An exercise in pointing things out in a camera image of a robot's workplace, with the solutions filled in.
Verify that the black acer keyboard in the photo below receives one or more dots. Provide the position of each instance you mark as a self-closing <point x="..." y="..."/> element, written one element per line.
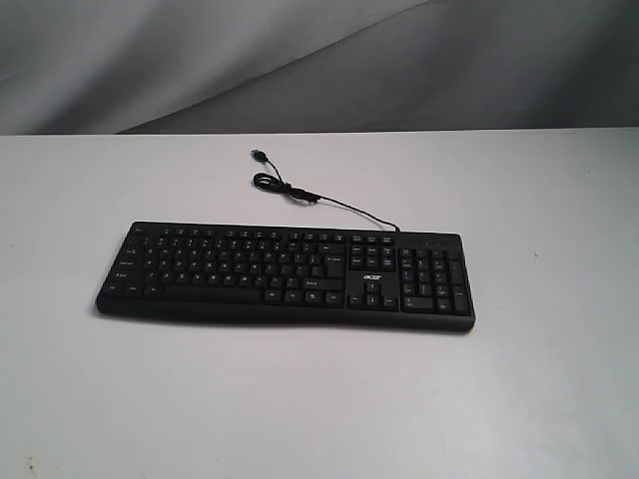
<point x="259" y="275"/>

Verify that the grey backdrop cloth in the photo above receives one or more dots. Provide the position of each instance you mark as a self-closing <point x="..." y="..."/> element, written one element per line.
<point x="187" y="67"/>

